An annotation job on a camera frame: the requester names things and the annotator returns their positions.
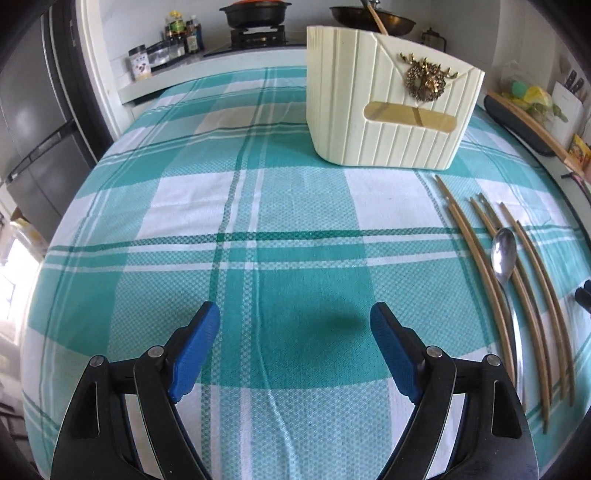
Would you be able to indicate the metal spoon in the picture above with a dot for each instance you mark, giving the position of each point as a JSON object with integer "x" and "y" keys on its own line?
{"x": 503, "y": 249}

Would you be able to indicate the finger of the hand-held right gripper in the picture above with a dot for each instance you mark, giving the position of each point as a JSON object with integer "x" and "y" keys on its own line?
{"x": 584, "y": 297}

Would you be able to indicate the set of wooden chopsticks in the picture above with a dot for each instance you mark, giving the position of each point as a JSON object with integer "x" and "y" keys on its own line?
{"x": 504, "y": 327}

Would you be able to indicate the dark wok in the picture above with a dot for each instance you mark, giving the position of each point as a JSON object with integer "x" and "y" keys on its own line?
{"x": 355, "y": 18}

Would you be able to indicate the grey refrigerator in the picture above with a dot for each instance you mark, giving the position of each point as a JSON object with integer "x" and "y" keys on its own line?
{"x": 37, "y": 115}

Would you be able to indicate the dark sauce bottle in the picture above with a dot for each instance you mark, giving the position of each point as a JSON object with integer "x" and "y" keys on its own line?
{"x": 190, "y": 37}
{"x": 199, "y": 34}

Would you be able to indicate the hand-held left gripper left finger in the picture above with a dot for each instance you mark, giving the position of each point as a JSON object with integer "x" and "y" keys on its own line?
{"x": 198, "y": 341}

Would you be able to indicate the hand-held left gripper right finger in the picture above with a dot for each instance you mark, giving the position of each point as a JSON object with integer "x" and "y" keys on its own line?
{"x": 392, "y": 346}

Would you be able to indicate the black-capped seasoning jar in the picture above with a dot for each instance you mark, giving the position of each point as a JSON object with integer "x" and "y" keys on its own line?
{"x": 139, "y": 64}

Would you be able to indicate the black pot with orange lid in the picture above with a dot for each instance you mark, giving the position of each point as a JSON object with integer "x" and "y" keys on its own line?
{"x": 254, "y": 16}

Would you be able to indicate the cream ribbed utensil holder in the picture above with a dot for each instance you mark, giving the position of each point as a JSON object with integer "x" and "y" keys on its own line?
{"x": 351, "y": 115}

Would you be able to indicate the glass pitcher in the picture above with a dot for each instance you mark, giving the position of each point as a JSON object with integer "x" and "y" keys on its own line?
{"x": 433, "y": 40}

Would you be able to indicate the white knife block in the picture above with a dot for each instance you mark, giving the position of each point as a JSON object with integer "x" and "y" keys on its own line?
{"x": 565, "y": 108}

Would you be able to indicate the black gas stove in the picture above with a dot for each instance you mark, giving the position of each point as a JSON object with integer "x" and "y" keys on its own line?
{"x": 258, "y": 37}

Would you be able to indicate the green checked tablecloth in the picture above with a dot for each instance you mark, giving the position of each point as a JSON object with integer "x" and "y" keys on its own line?
{"x": 277, "y": 207}

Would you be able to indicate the yellow packet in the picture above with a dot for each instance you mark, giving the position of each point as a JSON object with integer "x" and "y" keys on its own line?
{"x": 579, "y": 150}

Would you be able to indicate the plastic bag of sponges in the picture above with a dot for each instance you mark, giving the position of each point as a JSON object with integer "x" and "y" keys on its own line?
{"x": 531, "y": 94}

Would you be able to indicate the wooden cutting board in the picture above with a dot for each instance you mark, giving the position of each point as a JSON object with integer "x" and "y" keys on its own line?
{"x": 545, "y": 136}

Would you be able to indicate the black spice jar rack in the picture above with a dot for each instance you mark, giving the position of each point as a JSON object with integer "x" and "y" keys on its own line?
{"x": 164, "y": 54}

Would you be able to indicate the yellow-capped oil bottle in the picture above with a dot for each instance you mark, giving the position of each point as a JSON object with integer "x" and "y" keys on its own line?
{"x": 175, "y": 23}

